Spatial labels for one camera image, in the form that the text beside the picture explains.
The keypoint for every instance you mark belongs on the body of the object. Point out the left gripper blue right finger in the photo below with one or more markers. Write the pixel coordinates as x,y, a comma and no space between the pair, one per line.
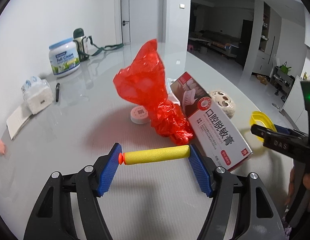
257,217

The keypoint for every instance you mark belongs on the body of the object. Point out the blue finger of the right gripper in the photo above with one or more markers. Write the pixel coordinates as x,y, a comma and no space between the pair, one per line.
285,130
265,134

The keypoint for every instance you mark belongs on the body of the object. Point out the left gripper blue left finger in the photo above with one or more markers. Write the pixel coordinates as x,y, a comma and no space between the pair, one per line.
52,218

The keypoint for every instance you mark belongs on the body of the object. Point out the yellow plastic lid frame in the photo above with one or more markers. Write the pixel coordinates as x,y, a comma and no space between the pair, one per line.
258,118

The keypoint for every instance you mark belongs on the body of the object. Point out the beige plush sloth toy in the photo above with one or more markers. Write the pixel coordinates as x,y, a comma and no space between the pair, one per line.
224,101

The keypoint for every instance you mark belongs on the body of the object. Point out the red white toothpaste box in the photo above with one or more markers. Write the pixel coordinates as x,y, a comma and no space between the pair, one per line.
217,135

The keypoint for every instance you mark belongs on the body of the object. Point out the yellow foam dart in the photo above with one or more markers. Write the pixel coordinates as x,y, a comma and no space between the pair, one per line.
154,155

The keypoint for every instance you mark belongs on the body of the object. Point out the red plastic bag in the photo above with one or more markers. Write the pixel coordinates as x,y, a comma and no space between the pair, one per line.
143,83

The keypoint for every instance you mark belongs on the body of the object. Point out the shoe rack with green bag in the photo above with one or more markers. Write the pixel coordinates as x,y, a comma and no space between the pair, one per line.
281,81

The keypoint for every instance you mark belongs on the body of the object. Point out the pink eraser piece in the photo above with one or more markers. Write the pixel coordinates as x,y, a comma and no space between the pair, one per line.
2,147

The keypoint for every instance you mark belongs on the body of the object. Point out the white paper booklet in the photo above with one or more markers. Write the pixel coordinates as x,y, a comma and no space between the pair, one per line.
17,120

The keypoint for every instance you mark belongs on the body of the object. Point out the tissue pack in plastic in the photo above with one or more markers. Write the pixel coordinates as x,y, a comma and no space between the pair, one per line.
37,94

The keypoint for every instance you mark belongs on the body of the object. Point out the black pen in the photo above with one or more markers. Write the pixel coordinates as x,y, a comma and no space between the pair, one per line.
57,92

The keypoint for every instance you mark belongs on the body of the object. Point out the white round small container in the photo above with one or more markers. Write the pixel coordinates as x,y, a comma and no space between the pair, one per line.
139,115

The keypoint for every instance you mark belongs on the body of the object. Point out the full cream milk powder jar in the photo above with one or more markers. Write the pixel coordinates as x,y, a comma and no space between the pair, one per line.
64,58

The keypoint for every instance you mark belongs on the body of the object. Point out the white door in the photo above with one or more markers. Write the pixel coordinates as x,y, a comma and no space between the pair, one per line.
141,20

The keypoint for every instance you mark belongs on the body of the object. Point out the green white water bottle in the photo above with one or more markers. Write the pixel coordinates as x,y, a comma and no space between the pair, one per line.
81,43

